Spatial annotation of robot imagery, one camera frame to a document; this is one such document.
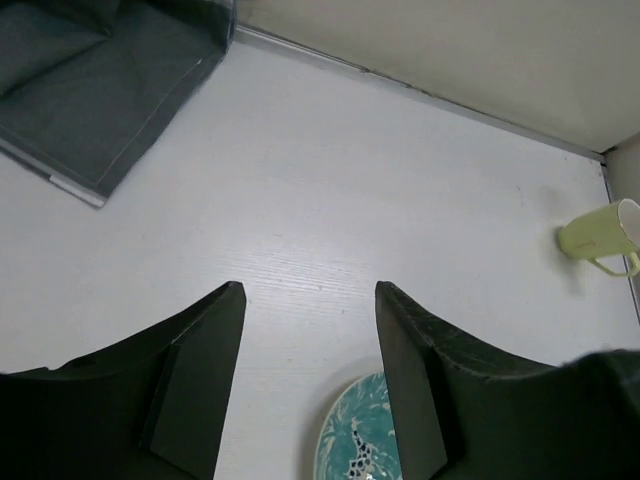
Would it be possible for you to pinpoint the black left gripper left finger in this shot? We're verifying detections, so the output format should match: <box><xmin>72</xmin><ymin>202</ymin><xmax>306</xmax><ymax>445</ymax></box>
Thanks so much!
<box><xmin>1</xmin><ymin>282</ymin><xmax>246</xmax><ymax>479</ymax></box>

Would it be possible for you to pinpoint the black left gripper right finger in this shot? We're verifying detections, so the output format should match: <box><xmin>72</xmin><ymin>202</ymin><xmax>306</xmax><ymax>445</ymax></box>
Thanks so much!
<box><xmin>375</xmin><ymin>281</ymin><xmax>639</xmax><ymax>479</ymax></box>

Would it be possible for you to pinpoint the teal and red plate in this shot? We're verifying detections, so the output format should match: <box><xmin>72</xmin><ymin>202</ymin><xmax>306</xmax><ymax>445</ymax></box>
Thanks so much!
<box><xmin>313</xmin><ymin>371</ymin><xmax>403</xmax><ymax>480</ymax></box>

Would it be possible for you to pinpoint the light green mug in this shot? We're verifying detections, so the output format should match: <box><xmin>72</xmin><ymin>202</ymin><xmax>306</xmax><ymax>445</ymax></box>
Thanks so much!
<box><xmin>557</xmin><ymin>198</ymin><xmax>639</xmax><ymax>278</ymax></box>

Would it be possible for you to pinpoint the grey cloth placemat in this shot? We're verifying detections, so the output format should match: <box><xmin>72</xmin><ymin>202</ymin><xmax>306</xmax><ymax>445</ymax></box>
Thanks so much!
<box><xmin>1</xmin><ymin>1</ymin><xmax>237</xmax><ymax>207</ymax></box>

